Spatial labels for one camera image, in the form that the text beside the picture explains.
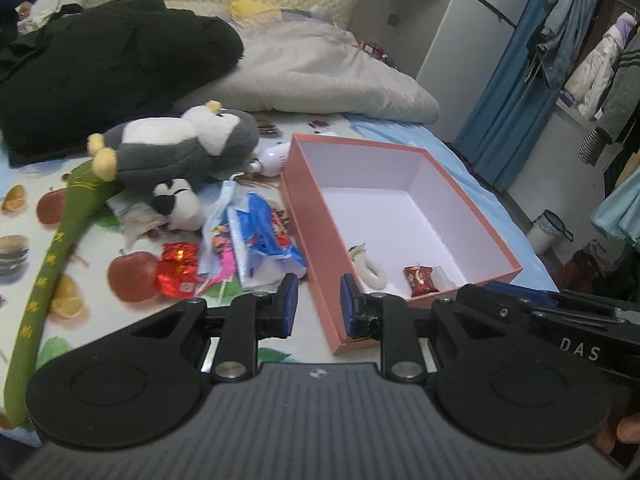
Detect blue white plastic bag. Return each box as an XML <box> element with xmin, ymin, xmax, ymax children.
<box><xmin>227</xmin><ymin>192</ymin><xmax>307</xmax><ymax>289</ymax></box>

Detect red candy wrapper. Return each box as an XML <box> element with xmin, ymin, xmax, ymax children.
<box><xmin>156</xmin><ymin>242</ymin><xmax>198</xmax><ymax>299</ymax></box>

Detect pink tassel ornament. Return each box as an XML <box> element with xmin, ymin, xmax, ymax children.
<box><xmin>195</xmin><ymin>224</ymin><xmax>236</xmax><ymax>296</ymax></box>

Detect small panda plush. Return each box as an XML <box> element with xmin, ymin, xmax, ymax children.
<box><xmin>151</xmin><ymin>179</ymin><xmax>205</xmax><ymax>232</ymax></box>

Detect clear plastic packet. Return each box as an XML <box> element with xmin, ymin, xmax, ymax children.
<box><xmin>106</xmin><ymin>191</ymin><xmax>166</xmax><ymax>249</ymax></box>

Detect person hand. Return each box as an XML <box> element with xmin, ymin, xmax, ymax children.
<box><xmin>596</xmin><ymin>413</ymin><xmax>640</xmax><ymax>467</ymax></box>

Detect red snack packet in box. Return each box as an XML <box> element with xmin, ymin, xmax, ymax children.
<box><xmin>404</xmin><ymin>266</ymin><xmax>438</xmax><ymax>297</ymax></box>

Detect white packet in box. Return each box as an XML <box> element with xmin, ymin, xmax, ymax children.
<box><xmin>430</xmin><ymin>266</ymin><xmax>458</xmax><ymax>292</ymax></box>

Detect blue face mask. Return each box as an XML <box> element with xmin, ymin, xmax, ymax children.
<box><xmin>198</xmin><ymin>180</ymin><xmax>236</xmax><ymax>278</ymax></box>

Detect white trash bin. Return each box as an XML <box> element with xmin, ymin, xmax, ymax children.
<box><xmin>526</xmin><ymin>209</ymin><xmax>574</xmax><ymax>256</ymax></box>

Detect pink cardboard box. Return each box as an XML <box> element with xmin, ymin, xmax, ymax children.
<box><xmin>280</xmin><ymin>134</ymin><xmax>522</xmax><ymax>354</ymax></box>

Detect white spray bottle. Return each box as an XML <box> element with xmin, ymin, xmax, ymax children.
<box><xmin>246</xmin><ymin>142</ymin><xmax>291</xmax><ymax>178</ymax></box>

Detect grey penguin plush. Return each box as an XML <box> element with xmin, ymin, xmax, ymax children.
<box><xmin>87</xmin><ymin>101</ymin><xmax>259</xmax><ymax>194</ymax></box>

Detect green long plush snake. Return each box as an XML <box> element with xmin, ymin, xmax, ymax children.
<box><xmin>1</xmin><ymin>160</ymin><xmax>122</xmax><ymax>429</ymax></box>

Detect grey striped sweater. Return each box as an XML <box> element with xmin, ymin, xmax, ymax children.
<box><xmin>578</xmin><ymin>27</ymin><xmax>639</xmax><ymax>166</ymax></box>

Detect blue curtain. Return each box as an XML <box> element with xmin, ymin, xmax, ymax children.
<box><xmin>454</xmin><ymin>0</ymin><xmax>564</xmax><ymax>191</ymax></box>

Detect white hanging jacket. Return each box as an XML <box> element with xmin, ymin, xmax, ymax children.
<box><xmin>564</xmin><ymin>12</ymin><xmax>637</xmax><ymax>119</ymax></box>

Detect black jacket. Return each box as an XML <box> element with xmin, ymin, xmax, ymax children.
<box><xmin>1</xmin><ymin>0</ymin><xmax>244</xmax><ymax>167</ymax></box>

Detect white cabinet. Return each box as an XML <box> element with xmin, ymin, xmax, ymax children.
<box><xmin>349</xmin><ymin>0</ymin><xmax>528</xmax><ymax>142</ymax></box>

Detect yellow pillow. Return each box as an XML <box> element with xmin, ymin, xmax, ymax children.
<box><xmin>229</xmin><ymin>0</ymin><xmax>282</xmax><ymax>23</ymax></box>

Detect hanging jeans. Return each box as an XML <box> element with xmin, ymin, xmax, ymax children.
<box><xmin>526</xmin><ymin>0</ymin><xmax>598</xmax><ymax>90</ymax></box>

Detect white rope ring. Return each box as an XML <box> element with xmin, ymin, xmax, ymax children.
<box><xmin>347</xmin><ymin>242</ymin><xmax>390</xmax><ymax>292</ymax></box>

